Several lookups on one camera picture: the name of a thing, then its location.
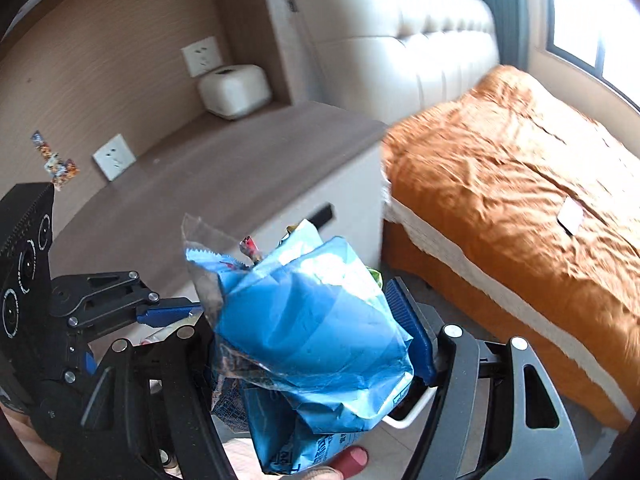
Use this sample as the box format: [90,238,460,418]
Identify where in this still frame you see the blue snack bag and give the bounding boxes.
[182,216,414,474]

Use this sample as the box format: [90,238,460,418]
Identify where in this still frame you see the white square trash bin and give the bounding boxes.
[383,387,437,430]

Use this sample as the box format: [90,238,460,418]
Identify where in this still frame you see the person left hand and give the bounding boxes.
[1,405,61,479]

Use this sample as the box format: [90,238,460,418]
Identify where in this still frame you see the bed with orange cover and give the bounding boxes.
[383,66,639,430]

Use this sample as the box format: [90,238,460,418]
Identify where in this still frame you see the white item on bed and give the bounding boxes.
[556,196,588,237]

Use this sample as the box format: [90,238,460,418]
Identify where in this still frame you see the white tissue box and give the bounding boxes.
[198,64,272,120]

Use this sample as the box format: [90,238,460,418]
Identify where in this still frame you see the cream padded headboard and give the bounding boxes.
[290,0,499,125]

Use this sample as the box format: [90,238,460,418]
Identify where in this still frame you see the teal curtain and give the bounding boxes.
[483,0,529,72]

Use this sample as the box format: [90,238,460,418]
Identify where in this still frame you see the black camera box left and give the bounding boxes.
[1,182,54,412]

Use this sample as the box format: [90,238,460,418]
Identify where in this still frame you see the colourful wall stickers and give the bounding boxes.
[30,131,79,191]

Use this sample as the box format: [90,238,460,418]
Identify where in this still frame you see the lower white wall socket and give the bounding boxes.
[92,133,137,182]

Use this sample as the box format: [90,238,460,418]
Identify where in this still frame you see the white wall socket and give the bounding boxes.
[92,133,137,182]
[181,36,224,78]

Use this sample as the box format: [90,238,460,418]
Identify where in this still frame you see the white cabinet with handle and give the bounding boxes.
[179,138,386,302]

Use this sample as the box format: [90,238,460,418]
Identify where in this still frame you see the upper white wall socket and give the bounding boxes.
[181,36,224,78]

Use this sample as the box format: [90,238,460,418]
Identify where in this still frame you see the window with dark frame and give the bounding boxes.
[547,0,639,108]

